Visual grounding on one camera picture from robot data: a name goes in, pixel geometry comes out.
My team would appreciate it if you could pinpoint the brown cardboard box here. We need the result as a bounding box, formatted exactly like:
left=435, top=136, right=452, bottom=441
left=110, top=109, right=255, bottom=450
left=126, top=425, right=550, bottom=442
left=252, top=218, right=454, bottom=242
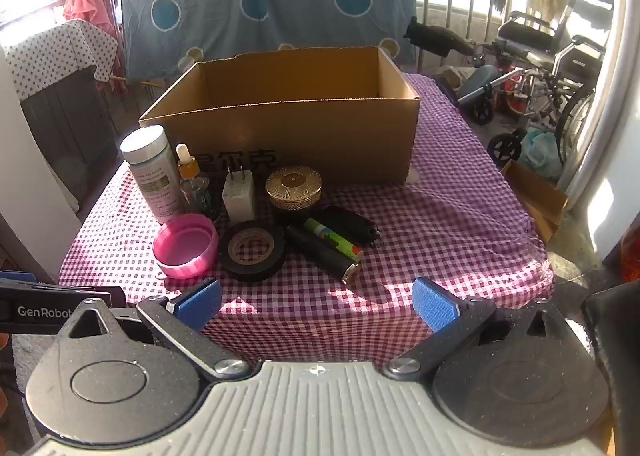
left=139, top=46, right=421, bottom=187

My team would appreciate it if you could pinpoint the green plastic bag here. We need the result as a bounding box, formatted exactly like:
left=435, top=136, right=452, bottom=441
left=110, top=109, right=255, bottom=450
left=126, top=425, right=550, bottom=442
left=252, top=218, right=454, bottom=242
left=520, top=128, right=563, bottom=182

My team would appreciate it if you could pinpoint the white polka dot cloth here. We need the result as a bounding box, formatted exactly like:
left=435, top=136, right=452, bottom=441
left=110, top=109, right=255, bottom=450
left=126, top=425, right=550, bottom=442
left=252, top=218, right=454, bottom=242
left=2, top=18, right=118, bottom=102

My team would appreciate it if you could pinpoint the white charger plug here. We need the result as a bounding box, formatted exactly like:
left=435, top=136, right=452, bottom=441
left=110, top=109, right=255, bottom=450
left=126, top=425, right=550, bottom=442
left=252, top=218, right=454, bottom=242
left=221, top=167, right=256, bottom=223

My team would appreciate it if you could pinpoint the silver frame wheelchair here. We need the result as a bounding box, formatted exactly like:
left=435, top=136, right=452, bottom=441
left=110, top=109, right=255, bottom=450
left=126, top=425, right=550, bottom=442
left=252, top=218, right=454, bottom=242
left=487, top=36, right=608, bottom=167

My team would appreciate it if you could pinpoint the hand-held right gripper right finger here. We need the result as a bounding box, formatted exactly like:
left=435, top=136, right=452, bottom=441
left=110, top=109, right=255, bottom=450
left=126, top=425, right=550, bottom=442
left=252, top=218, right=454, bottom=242
left=382, top=277, right=586, bottom=382

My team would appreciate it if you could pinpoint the black jar gold lid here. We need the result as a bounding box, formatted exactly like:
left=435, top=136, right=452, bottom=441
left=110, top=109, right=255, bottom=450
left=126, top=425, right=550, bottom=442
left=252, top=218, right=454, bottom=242
left=265, top=165, right=323, bottom=224

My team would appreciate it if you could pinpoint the green marker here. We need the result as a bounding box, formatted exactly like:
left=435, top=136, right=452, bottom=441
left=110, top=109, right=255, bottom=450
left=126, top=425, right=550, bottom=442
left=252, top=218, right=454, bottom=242
left=302, top=217, right=364, bottom=262

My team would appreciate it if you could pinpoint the dark grey cabinet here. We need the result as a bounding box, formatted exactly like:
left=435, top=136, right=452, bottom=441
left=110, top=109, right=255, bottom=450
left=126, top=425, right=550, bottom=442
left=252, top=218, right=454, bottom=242
left=20, top=68, right=126, bottom=207

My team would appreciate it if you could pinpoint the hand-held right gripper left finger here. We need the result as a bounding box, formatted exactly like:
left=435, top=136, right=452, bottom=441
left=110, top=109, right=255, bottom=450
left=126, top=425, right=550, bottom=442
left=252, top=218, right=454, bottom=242
left=55, top=278, right=253, bottom=382

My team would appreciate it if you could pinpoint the small cardboard box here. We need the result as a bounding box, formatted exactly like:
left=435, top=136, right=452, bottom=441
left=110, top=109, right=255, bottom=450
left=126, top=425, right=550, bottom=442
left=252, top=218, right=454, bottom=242
left=500, top=158, right=568, bottom=244

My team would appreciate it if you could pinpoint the blue bedsheet with circles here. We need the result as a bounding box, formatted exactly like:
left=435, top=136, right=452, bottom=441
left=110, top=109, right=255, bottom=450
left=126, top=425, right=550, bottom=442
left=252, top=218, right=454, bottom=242
left=120, top=0, right=418, bottom=82

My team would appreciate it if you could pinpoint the black padded object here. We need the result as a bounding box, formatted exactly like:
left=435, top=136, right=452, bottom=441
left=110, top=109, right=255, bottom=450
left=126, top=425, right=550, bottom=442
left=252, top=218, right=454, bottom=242
left=582, top=281, right=640, bottom=456

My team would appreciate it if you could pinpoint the black cylinder gold end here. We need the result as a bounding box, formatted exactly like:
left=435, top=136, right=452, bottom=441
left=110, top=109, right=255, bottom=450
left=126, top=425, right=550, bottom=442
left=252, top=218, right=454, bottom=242
left=286, top=224, right=362, bottom=284

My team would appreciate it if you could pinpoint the black tape roll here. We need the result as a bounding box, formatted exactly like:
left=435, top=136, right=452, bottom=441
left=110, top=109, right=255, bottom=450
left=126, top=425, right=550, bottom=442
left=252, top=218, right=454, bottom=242
left=217, top=220, right=287, bottom=283

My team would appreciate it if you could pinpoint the purple checkered tablecloth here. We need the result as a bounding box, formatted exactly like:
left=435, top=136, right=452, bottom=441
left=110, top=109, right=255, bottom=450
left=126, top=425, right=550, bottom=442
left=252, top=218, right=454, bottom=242
left=57, top=73, right=556, bottom=367

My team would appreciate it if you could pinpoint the black reclining wheelchair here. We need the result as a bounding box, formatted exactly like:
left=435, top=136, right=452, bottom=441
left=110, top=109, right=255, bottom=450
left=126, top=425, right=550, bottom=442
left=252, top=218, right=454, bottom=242
left=495, top=0, right=616, bottom=59

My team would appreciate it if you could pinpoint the pink hanging cloth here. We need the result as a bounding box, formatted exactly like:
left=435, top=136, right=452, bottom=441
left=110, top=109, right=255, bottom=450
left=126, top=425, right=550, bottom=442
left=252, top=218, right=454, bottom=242
left=62, top=0, right=126, bottom=82

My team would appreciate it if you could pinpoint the dropper bottle orange liquid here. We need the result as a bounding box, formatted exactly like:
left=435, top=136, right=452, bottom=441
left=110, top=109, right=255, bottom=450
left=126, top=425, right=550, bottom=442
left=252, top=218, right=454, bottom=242
left=176, top=143, right=211, bottom=214

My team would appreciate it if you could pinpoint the pink plastic lid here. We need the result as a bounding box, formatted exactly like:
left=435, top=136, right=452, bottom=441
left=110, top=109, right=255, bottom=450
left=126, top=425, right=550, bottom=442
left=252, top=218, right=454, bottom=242
left=152, top=214, right=219, bottom=279

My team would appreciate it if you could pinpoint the white bottle green label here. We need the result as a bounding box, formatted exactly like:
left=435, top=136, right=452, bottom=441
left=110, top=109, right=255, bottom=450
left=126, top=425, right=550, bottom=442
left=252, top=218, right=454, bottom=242
left=120, top=125, right=183, bottom=224

